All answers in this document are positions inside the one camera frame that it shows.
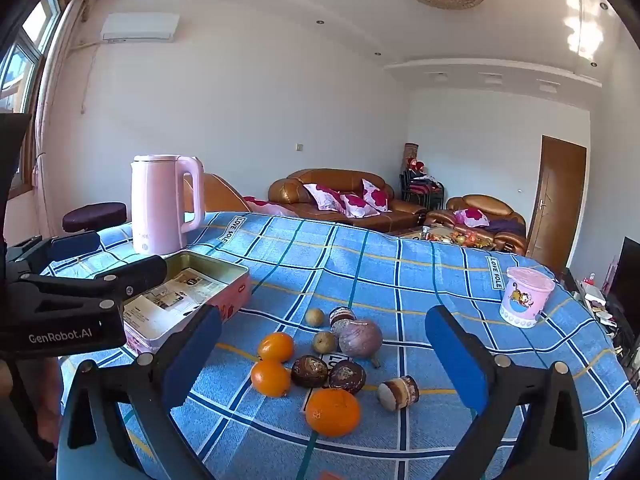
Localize dark wrinkled passion fruit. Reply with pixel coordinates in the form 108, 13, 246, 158
328, 359, 367, 395
291, 355, 329, 388

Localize stacked dark chairs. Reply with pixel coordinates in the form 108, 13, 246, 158
399, 167, 446, 211

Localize purple round fruit with stem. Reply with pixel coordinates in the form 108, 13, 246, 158
338, 319, 384, 368

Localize brown leather sofa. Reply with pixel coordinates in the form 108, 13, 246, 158
268, 168, 428, 233

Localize pile of colourful snacks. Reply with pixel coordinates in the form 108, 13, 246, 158
422, 226, 496, 250

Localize white red floral pillow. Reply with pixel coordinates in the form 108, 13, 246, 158
361, 178, 392, 212
340, 192, 381, 219
303, 183, 346, 213
454, 208, 491, 228

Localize purple blanket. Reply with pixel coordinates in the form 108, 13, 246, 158
482, 214, 526, 236

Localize pink tin box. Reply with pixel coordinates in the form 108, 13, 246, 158
94, 250, 251, 356

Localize white air conditioner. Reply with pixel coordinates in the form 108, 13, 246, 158
100, 12, 181, 42

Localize black television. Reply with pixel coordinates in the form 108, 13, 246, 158
602, 236, 640, 351

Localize pink electric kettle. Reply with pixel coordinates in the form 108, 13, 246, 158
131, 154, 206, 257

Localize dark purple round stool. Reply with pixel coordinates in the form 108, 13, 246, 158
62, 202, 128, 233

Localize small brown labelled jar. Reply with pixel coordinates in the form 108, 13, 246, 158
329, 306, 357, 336
377, 375, 420, 412

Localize pale pink curtain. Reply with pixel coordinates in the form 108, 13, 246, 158
22, 0, 98, 196

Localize brown wooden door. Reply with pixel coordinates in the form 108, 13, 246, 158
525, 135, 587, 273

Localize brown leather recliner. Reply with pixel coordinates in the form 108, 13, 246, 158
182, 173, 253, 213

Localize cluttered low cabinet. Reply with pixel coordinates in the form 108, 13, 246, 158
570, 267, 640, 376

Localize orange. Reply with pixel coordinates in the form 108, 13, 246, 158
257, 331, 295, 363
250, 360, 292, 398
305, 388, 362, 437

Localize coffee table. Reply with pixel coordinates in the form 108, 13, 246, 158
395, 225, 501, 252

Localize person's left hand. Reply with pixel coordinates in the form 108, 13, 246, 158
0, 358, 65, 461

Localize brown leather armchair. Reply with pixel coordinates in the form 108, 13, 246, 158
425, 194, 528, 256

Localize window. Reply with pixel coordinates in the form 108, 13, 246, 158
0, 0, 63, 116

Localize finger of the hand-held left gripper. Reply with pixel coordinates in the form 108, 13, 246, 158
6, 231, 101, 274
7, 255, 168, 311

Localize pink cartoon cup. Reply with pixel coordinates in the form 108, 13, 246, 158
499, 266, 557, 329

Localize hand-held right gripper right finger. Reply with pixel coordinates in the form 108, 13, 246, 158
425, 304, 591, 480

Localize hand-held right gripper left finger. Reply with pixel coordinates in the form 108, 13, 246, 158
66, 304, 223, 480

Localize pink floral cushion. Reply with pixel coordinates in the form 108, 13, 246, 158
242, 196, 301, 217

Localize blue checked tablecloth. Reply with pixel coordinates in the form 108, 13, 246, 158
40, 210, 636, 480

